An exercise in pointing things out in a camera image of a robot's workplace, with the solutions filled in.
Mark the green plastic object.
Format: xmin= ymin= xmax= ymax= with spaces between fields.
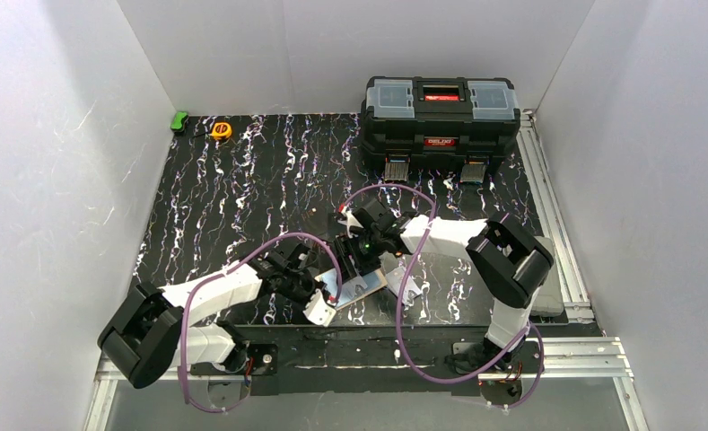
xmin=170 ymin=111 xmax=189 ymax=135

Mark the yellow tape measure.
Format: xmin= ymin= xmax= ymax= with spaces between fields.
xmin=210 ymin=121 xmax=232 ymax=141

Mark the silver toolbox latch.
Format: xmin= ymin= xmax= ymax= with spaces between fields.
xmin=383 ymin=155 xmax=410 ymax=182
xmin=459 ymin=159 xmax=488 ymax=184

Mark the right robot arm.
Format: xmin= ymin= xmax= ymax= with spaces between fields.
xmin=345 ymin=199 xmax=554 ymax=356

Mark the aluminium frame rail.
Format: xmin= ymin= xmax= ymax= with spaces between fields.
xmin=83 ymin=337 xmax=649 ymax=430
xmin=518 ymin=110 xmax=596 ymax=324

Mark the purple cable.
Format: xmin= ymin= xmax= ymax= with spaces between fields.
xmin=176 ymin=232 xmax=344 ymax=415
xmin=338 ymin=182 xmax=546 ymax=411

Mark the aluminium frame rail right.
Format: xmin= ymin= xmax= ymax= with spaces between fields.
xmin=518 ymin=110 xmax=596 ymax=324

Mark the black plastic toolbox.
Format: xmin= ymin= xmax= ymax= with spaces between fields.
xmin=359 ymin=76 xmax=521 ymax=181

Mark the aluminium frame rail front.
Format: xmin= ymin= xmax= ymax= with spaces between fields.
xmin=83 ymin=337 xmax=649 ymax=430

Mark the grey pad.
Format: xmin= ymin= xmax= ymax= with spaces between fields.
xmin=531 ymin=236 xmax=564 ymax=317

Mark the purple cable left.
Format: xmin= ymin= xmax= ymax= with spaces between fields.
xmin=176 ymin=232 xmax=344 ymax=415

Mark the silver toolbox latch right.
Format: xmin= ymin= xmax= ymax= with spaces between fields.
xmin=459 ymin=159 xmax=488 ymax=184

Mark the silver toolbox latch left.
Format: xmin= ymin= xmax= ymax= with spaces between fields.
xmin=383 ymin=155 xmax=410 ymax=182

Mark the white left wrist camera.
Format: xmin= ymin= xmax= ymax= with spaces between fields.
xmin=303 ymin=290 xmax=337 ymax=327

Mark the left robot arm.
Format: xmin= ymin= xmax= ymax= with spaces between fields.
xmin=97 ymin=233 xmax=338 ymax=389

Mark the beige card holder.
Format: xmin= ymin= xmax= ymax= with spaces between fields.
xmin=315 ymin=269 xmax=387 ymax=311

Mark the white card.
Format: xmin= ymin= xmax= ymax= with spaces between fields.
xmin=385 ymin=267 xmax=423 ymax=307

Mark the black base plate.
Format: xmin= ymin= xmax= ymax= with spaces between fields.
xmin=189 ymin=323 xmax=605 ymax=397

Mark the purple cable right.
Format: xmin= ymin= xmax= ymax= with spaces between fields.
xmin=338 ymin=182 xmax=546 ymax=411

